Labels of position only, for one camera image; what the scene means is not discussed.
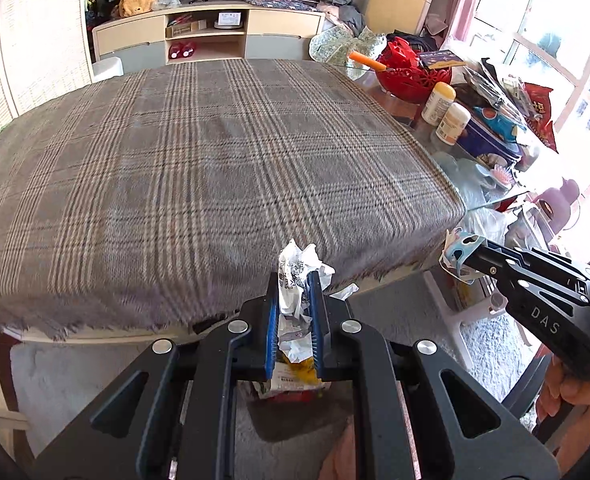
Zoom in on yellow crumpled mailer bag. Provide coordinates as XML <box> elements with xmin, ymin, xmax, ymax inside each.
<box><xmin>275</xmin><ymin>355</ymin><xmax>326</xmax><ymax>386</ymax></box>

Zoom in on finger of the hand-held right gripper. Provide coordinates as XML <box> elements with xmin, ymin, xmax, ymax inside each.
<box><xmin>462</xmin><ymin>256</ymin><xmax>513</xmax><ymax>283</ymax></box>
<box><xmin>467</xmin><ymin>238</ymin><xmax>523</xmax><ymax>261</ymax></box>

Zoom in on pink plush seat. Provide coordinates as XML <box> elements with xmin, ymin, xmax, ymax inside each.
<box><xmin>535</xmin><ymin>177</ymin><xmax>580</xmax><ymax>231</ymax></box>

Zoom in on person's right hand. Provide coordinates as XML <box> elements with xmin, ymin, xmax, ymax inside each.
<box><xmin>537</xmin><ymin>357</ymin><xmax>590</xmax><ymax>423</ymax></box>

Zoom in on red snack bag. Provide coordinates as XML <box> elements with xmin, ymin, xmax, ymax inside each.
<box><xmin>522</xmin><ymin>82</ymin><xmax>558</xmax><ymax>153</ymax></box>

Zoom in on blue tin box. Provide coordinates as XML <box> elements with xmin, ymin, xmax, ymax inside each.
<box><xmin>457</xmin><ymin>107</ymin><xmax>526</xmax><ymax>166</ymax></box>

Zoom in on white paper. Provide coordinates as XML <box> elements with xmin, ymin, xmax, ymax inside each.
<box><xmin>275</xmin><ymin>239</ymin><xmax>360</xmax><ymax>366</ymax></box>

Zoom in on green floral cloth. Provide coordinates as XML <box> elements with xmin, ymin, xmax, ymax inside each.
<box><xmin>309</xmin><ymin>25</ymin><xmax>388</xmax><ymax>78</ymax></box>

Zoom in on person's leg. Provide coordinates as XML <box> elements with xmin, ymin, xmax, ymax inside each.
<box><xmin>319</xmin><ymin>417</ymin><xmax>358</xmax><ymax>480</ymax></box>

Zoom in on clear packaging bags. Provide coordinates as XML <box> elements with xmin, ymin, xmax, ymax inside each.
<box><xmin>465</xmin><ymin>57</ymin><xmax>526</xmax><ymax>121</ymax></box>

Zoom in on dark printed card box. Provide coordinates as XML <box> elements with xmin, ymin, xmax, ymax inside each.
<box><xmin>417</xmin><ymin>50</ymin><xmax>468</xmax><ymax>68</ymax></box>

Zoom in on orange handled tool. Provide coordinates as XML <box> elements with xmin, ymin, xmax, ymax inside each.
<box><xmin>349</xmin><ymin>51</ymin><xmax>388</xmax><ymax>72</ymax></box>

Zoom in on grey clothes pile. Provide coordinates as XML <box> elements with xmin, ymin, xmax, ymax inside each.
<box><xmin>317</xmin><ymin>0</ymin><xmax>366</xmax><ymax>36</ymax></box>

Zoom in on red openwork basket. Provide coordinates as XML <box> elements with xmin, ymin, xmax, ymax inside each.
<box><xmin>375</xmin><ymin>36</ymin><xmax>453</xmax><ymax>103</ymax></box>

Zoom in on beige television cabinet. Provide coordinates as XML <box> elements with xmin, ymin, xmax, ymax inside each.
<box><xmin>91</xmin><ymin>0</ymin><xmax>326</xmax><ymax>73</ymax></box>

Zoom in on small white device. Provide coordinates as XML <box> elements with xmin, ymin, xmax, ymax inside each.
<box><xmin>214</xmin><ymin>10</ymin><xmax>243</xmax><ymax>30</ymax></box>

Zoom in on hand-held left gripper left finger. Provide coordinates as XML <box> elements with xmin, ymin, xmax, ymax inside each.
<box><xmin>32</xmin><ymin>272</ymin><xmax>282</xmax><ymax>480</ymax></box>

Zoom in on pink hairbrush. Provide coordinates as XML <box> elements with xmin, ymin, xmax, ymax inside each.
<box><xmin>475</xmin><ymin>162</ymin><xmax>513</xmax><ymax>191</ymax></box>

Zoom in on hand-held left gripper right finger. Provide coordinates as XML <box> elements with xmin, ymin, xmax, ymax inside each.
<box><xmin>307</xmin><ymin>270</ymin><xmax>560</xmax><ymax>480</ymax></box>

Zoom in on blue face mask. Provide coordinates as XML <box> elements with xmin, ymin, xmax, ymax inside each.
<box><xmin>439</xmin><ymin>227</ymin><xmax>480</xmax><ymax>286</ymax></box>

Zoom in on white bottle yellow cap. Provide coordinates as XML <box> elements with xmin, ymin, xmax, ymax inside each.
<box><xmin>421</xmin><ymin>82</ymin><xmax>456</xmax><ymax>126</ymax></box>

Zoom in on large clear plastic bag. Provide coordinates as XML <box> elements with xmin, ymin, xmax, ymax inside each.
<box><xmin>425</xmin><ymin>150</ymin><xmax>510</xmax><ymax>241</ymax></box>

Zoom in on white plastic step stool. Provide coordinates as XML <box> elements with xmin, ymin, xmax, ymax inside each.
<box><xmin>422</xmin><ymin>270</ymin><xmax>508</xmax><ymax>366</ymax></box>

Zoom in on plaid tablecloth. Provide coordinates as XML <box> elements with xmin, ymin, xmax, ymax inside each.
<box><xmin>0</xmin><ymin>57</ymin><xmax>466</xmax><ymax>343</ymax></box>

